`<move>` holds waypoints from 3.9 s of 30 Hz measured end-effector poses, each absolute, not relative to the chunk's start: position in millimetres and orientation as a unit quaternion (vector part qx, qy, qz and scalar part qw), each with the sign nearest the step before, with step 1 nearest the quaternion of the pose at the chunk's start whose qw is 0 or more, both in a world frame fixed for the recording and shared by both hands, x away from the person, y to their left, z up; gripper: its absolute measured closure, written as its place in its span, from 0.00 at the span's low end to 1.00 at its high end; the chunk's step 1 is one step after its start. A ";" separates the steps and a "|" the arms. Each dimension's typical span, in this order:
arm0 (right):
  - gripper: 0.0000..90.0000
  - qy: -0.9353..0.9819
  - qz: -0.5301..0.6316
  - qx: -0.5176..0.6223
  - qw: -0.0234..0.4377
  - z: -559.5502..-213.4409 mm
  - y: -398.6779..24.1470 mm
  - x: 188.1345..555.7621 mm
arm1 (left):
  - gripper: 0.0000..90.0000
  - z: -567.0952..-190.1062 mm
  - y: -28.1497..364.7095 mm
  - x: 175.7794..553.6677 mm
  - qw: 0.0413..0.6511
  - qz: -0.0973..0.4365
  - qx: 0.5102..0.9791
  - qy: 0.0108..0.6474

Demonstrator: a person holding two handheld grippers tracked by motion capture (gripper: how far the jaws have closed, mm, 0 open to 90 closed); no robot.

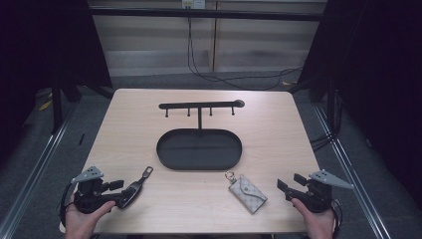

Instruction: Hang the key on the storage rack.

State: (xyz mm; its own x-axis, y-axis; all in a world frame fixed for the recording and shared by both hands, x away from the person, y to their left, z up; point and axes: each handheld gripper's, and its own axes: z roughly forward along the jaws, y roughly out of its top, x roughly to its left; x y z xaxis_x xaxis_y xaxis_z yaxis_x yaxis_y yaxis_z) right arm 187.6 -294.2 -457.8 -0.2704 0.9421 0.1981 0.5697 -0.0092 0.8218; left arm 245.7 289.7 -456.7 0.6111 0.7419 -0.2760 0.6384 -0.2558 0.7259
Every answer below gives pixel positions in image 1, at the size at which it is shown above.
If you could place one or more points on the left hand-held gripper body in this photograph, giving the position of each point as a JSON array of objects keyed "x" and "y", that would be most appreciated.
[{"x": 87, "y": 199}]

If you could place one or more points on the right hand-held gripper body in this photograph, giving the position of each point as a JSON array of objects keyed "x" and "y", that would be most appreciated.
[{"x": 316, "y": 197}]

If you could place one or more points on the grey patterned key pouch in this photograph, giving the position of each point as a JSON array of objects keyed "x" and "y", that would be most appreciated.
[{"x": 248, "y": 194}]

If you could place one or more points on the black key stand with tray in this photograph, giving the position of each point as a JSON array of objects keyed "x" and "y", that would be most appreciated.
[{"x": 199, "y": 149}]

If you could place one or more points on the person's left hand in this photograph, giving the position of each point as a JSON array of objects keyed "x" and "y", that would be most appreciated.
[{"x": 79, "y": 224}]

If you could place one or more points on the person's right hand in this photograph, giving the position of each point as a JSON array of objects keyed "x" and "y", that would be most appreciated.
[{"x": 318, "y": 225}]

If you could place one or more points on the black stand leg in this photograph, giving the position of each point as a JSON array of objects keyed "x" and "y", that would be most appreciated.
[{"x": 57, "y": 106}]

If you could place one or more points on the yellow tape strip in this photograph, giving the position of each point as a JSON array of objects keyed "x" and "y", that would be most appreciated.
[{"x": 45, "y": 105}]

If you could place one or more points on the black curtain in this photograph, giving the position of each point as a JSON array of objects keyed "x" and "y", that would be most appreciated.
[
  {"x": 43, "y": 46},
  {"x": 375, "y": 66}
]

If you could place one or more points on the metal floor rail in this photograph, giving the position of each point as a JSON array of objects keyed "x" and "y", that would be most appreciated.
[
  {"x": 351, "y": 172},
  {"x": 33, "y": 172}
]

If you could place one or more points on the black horizontal frame bar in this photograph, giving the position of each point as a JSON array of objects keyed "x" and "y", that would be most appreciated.
[{"x": 205, "y": 14}]

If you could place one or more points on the white wall outlet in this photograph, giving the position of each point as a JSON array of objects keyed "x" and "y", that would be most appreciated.
[{"x": 193, "y": 3}]

